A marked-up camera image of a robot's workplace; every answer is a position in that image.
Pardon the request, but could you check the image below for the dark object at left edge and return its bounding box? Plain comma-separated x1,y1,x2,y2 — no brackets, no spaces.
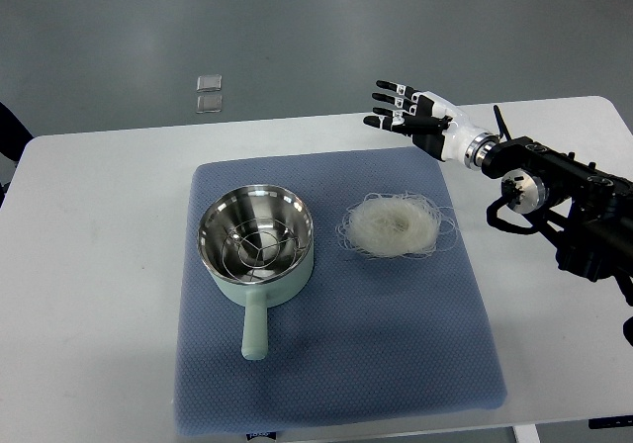
0,100,34,197

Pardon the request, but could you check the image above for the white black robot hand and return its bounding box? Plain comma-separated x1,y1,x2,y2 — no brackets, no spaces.
363,80,499,170

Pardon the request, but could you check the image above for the white table leg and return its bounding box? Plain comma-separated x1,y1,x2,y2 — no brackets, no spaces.
512,419,541,443

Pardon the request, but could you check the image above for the upper clear floor plate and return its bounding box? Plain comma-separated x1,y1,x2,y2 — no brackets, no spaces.
197,74,223,92

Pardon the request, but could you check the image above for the white vermicelli noodle nest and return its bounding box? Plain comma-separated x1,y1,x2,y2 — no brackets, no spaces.
335,192,460,260

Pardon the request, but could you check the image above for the clear floor plate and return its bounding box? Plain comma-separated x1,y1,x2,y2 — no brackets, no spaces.
196,94,223,114
197,74,223,92

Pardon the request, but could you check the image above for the mint green steel pot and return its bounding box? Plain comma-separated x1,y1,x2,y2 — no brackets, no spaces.
197,184,315,361

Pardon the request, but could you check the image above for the blue textured mat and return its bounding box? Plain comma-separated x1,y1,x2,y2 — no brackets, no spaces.
174,147,506,436

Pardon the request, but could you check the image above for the lower clear floor plate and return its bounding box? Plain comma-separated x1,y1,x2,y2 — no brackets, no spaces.
196,94,223,114

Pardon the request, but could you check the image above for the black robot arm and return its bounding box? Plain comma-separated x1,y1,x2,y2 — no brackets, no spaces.
481,106,632,305

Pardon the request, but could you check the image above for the wire steamer rack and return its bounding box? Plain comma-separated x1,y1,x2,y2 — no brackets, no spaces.
222,218,305,283

